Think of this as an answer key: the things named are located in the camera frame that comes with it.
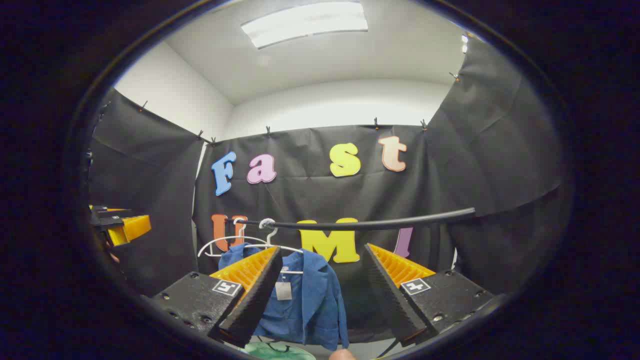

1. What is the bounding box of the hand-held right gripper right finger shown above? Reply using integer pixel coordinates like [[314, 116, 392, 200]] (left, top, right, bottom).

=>
[[363, 243, 496, 347]]

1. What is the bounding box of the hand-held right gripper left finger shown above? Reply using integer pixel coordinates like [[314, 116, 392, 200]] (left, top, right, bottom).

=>
[[150, 246, 284, 349]]

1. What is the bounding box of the blue corduroy shirt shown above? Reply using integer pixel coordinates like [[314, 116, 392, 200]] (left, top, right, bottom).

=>
[[218, 243, 350, 351]]

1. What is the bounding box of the black backdrop cloth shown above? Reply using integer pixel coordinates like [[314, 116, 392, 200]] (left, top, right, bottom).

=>
[[88, 37, 568, 346]]

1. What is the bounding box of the black clothes rail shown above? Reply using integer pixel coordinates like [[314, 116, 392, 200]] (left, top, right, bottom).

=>
[[224, 207, 477, 232]]

